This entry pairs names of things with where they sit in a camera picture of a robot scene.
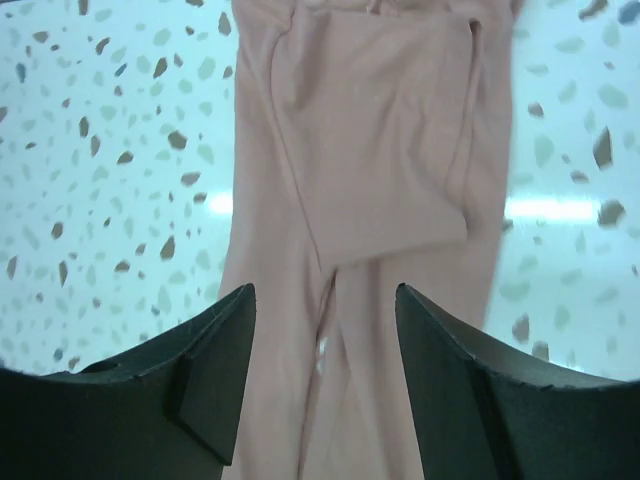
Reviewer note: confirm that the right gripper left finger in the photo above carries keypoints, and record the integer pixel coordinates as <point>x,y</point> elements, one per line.
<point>168,408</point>

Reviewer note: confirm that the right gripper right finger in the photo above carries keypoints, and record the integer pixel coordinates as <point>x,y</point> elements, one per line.
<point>483,409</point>

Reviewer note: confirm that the pink printed t-shirt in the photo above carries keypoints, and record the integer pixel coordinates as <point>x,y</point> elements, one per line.
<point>372,145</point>

